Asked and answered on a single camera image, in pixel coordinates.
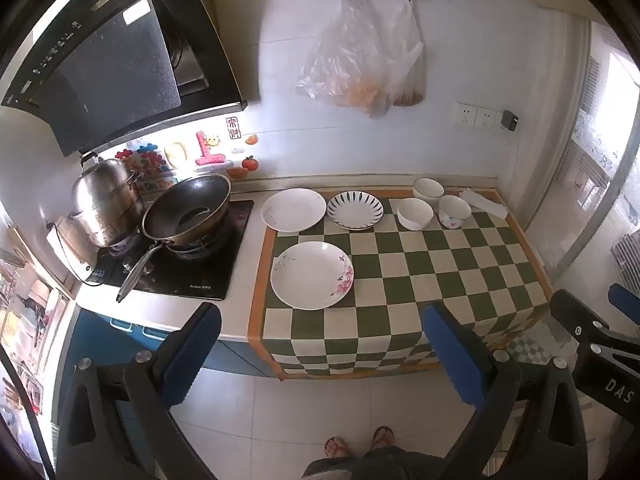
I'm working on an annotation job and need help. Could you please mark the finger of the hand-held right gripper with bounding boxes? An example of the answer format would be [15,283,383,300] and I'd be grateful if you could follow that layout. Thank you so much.
[550,289,622,348]
[608,283,640,317]

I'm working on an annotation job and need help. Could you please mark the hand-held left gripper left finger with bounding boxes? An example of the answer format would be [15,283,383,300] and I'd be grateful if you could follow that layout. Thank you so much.
[57,302,223,480]

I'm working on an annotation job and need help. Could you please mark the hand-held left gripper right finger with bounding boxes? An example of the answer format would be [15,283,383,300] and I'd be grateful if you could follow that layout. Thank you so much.
[422,302,588,480]

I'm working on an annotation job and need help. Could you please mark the white bowl with dark rim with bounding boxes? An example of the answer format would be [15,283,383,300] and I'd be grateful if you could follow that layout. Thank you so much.
[413,177,445,201]

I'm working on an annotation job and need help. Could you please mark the black gas stove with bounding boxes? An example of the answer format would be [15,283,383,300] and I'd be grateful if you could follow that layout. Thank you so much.
[87,200,255,302]

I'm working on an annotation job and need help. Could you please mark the blue kitchen cabinet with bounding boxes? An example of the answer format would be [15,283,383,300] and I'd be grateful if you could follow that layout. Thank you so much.
[59,307,281,378]

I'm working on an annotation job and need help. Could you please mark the green checkered tablecloth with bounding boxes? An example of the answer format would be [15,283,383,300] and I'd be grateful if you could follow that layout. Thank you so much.
[247,189,553,381]

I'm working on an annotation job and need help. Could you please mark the person's dark trousers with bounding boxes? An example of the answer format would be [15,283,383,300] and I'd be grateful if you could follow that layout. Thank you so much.
[302,445,453,480]

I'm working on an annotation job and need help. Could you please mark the white plate with pink flowers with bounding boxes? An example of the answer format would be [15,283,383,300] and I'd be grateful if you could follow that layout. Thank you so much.
[270,241,355,311]

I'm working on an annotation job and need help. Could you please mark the white bowl with small print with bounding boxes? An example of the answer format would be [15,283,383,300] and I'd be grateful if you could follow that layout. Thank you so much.
[438,195,472,230]

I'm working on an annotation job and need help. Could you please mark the sliding glass door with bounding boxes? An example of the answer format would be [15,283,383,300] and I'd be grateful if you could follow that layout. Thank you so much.
[500,10,640,293]

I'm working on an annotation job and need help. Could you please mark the white paper tissue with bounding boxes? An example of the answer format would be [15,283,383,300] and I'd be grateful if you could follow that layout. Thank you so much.
[459,187,509,220]

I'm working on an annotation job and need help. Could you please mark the plain white bowl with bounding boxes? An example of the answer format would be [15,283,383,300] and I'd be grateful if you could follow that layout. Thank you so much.
[397,198,434,231]

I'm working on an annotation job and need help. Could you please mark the person's left foot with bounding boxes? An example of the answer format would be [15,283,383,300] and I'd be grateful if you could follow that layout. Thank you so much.
[324,436,352,460]

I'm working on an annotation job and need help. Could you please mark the cluttered side shelf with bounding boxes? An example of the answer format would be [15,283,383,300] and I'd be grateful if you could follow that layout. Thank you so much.
[0,225,76,461]

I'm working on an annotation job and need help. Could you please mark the plain white plate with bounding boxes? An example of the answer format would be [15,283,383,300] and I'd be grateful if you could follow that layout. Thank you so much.
[261,188,327,233]

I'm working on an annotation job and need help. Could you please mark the stainless steel steamer pot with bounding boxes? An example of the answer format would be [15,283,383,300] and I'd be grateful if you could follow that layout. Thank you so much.
[67,152,144,249]

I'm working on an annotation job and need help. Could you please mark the white plate with black stripes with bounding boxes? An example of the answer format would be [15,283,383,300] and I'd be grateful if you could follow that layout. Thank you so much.
[326,191,385,231]

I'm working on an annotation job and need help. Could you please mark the clear plastic bag brown contents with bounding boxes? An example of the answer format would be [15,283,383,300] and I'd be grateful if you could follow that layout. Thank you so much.
[380,0,427,108]

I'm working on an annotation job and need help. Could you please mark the black range hood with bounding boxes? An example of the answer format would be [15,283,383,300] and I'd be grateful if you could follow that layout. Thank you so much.
[0,0,248,158]

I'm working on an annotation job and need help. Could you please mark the large clear plastic bag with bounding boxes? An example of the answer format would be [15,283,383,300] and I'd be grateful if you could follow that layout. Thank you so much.
[295,0,397,120]

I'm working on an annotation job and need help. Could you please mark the dark wok with steel handle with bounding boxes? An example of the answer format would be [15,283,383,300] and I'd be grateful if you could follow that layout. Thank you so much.
[116,173,232,304]

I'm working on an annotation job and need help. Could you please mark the group of colourful wall stickers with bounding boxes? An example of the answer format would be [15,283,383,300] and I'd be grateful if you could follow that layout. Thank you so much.
[115,115,261,183]

